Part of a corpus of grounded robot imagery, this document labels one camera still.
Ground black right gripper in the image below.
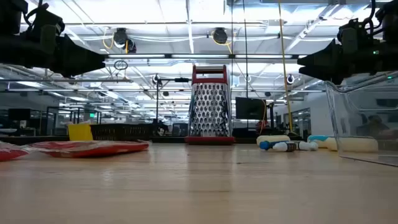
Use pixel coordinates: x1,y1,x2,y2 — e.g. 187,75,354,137
297,40,385,85

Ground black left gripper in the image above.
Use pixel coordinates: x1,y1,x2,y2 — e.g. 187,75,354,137
29,32,106,78

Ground clear plastic container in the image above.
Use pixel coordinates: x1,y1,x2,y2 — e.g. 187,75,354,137
325,72,398,167

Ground yellow plastic bin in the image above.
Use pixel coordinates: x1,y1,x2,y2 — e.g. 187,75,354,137
67,123,94,141

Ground cream and blue tape roll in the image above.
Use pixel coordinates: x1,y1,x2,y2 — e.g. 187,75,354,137
307,134,335,149

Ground black mesh basket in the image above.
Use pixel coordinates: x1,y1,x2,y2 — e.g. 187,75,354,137
90,123,154,141

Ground cream sponge rolls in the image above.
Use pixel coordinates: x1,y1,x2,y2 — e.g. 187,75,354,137
325,136,379,153

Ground red snack packet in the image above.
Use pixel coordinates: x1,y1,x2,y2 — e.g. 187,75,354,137
29,139,150,159
0,141,31,162

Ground white dropper bottle dark label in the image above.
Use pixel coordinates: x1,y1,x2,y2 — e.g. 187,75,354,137
272,141,297,153

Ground person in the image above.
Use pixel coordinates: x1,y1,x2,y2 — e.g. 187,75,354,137
357,114,390,138

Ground small black monitor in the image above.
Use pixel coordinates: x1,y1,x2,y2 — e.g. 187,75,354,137
7,108,31,121

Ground black boom stand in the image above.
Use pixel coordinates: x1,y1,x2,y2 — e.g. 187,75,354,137
154,77,191,127

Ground black monitor on stand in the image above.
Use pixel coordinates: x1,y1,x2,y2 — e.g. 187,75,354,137
235,96,267,121

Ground red metal box grater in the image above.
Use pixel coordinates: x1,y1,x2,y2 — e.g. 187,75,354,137
185,64,236,146

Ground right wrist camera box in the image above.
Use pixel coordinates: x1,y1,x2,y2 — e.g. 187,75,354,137
338,18,362,55

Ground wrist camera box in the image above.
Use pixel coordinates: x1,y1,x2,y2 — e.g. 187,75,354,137
34,11,65,55
338,18,362,55

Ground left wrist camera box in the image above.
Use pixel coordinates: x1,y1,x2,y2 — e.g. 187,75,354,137
34,11,65,55

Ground yellow hanging cable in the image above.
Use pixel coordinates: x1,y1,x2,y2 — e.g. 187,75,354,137
277,0,299,137

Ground black ceiling cable reel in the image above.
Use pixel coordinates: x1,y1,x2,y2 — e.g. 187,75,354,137
212,27,229,45
113,27,137,54

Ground black hanging cable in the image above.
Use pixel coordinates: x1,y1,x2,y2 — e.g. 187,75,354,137
230,0,234,90
242,0,249,99

